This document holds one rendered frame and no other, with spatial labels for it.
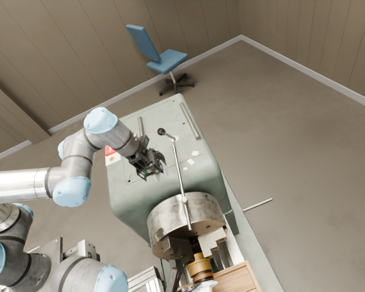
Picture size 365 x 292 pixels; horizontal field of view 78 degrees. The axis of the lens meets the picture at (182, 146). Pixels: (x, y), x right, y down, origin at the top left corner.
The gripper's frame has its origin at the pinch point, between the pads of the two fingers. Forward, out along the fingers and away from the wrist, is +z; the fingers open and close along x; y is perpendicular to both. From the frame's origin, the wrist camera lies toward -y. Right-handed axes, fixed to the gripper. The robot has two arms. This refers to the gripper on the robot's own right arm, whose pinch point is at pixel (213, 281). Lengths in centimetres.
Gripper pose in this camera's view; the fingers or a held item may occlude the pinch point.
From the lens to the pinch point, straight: 91.7
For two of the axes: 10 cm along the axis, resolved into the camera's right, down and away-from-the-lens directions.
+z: 9.2, -3.9, -0.2
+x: -2.8, -6.3, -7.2
